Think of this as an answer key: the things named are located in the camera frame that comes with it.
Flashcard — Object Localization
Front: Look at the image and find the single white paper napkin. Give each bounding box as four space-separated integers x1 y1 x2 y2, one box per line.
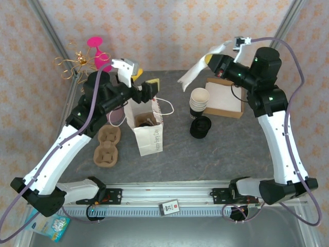
177 40 235 92

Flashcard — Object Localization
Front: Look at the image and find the brown cardboard cup carrier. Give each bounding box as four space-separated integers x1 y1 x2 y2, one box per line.
135 111 160 127
93 125 121 168

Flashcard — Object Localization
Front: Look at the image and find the white printed paper gift bag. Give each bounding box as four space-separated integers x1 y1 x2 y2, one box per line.
109 96 175 157

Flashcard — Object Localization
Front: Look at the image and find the stack of black paper cups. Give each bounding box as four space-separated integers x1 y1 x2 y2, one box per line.
189 87 210 120

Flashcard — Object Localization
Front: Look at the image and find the pink plastic wine glass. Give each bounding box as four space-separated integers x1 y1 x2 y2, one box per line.
86 37 113 73

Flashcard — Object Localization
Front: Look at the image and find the brown cardboard napkin tray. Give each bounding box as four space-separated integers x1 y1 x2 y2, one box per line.
203 78 245 119

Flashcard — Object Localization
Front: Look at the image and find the stack of black plastic lids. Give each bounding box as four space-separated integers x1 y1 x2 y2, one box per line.
190 116 212 139

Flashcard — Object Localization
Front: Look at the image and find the white label tag card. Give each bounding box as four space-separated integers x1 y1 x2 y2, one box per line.
158 199 180 216

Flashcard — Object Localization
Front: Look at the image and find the blue snack package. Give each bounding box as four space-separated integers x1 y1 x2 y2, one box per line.
25 208 71 243

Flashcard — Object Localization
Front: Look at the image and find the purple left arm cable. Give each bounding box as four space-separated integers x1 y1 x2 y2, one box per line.
0 63 114 244

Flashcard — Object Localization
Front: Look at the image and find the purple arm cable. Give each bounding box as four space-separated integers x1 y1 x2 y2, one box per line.
222 37 322 227
0 63 114 244

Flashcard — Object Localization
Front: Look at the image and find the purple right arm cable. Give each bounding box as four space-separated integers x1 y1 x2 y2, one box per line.
222 37 322 227

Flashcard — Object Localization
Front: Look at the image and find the gold wire ornament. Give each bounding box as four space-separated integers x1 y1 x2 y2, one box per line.
53 42 110 85

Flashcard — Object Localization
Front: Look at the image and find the aluminium frame post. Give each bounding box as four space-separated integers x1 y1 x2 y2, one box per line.
272 0 305 49
27 0 78 77

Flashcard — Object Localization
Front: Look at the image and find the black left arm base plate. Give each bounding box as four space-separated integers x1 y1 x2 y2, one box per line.
87 187 123 206

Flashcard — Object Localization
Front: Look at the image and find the aluminium front table rail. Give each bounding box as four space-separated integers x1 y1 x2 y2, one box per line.
27 181 308 206

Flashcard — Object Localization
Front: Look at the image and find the grey slotted cable duct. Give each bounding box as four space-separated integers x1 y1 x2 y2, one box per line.
61 207 233 218

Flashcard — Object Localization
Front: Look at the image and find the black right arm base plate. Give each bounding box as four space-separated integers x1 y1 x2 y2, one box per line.
211 187 259 204

